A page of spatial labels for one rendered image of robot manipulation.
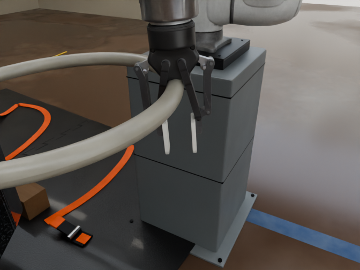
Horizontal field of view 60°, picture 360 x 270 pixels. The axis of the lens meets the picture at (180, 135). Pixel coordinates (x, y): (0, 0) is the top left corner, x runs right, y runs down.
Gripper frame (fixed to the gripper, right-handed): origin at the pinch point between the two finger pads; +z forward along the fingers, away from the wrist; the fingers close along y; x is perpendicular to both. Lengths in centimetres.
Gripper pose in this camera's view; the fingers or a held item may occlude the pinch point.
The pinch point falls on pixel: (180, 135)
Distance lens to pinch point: 57.7
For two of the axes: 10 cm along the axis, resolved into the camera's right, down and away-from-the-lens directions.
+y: -10.0, 0.6, 0.5
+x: -0.1, 4.9, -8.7
